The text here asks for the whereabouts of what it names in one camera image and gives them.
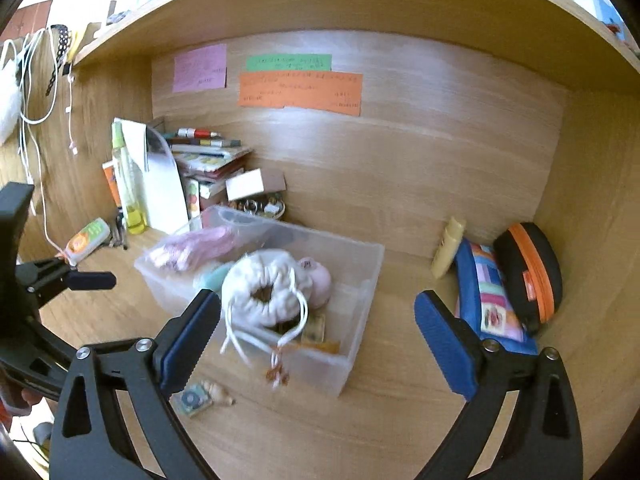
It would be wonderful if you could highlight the clear plastic storage bin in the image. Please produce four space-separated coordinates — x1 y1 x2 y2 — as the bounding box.
134 206 385 396

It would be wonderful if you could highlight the white drawstring pouch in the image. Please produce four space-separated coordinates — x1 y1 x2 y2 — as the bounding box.
220 249 312 388

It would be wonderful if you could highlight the white plush item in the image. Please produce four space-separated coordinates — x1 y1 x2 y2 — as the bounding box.
0 58 22 145

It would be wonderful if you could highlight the white paper file holder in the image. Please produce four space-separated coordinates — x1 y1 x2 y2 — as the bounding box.
117 119 189 234

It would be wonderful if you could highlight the green flower pattern card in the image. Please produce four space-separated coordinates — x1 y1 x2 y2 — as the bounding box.
171 382 213 417

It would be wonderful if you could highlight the orange paper note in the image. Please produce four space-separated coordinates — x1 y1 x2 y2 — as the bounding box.
238 70 362 116

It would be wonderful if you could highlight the yellow liquid spray bottle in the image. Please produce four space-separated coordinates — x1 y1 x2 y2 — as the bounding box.
112 120 146 235

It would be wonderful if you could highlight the black orange zipper case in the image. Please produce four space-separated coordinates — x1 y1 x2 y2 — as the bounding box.
492 222 563 335

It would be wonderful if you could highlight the blue patchwork pouch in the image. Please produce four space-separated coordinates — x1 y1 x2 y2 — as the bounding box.
454 238 538 356

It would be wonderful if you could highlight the orange tube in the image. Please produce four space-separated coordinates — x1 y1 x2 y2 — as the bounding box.
102 160 122 208

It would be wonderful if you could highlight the white cardboard box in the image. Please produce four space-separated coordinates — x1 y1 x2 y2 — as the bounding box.
226 168 286 202

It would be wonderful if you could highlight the pink sticky note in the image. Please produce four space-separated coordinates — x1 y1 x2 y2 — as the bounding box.
172 44 227 93

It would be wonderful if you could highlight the fruit pattern box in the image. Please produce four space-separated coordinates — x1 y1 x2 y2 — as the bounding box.
182 177 202 231

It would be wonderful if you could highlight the green sticky note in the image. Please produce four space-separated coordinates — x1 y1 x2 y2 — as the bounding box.
246 53 332 72

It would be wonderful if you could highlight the cream spiral seashell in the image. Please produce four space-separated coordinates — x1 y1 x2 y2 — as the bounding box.
202 380 235 406

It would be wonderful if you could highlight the white earphone cable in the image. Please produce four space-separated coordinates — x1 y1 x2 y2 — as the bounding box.
0 27 82 261

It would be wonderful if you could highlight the stack of books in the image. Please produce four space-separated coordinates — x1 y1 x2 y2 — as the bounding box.
162 128 254 191

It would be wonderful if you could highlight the teal soap bar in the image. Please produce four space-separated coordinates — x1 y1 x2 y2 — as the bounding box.
192 260 234 294

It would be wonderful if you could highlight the cream lotion tube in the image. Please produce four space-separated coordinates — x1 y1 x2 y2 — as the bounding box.
431 217 466 280

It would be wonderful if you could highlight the wooden upper shelf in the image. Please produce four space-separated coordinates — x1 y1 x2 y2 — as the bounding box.
79 0 639 96

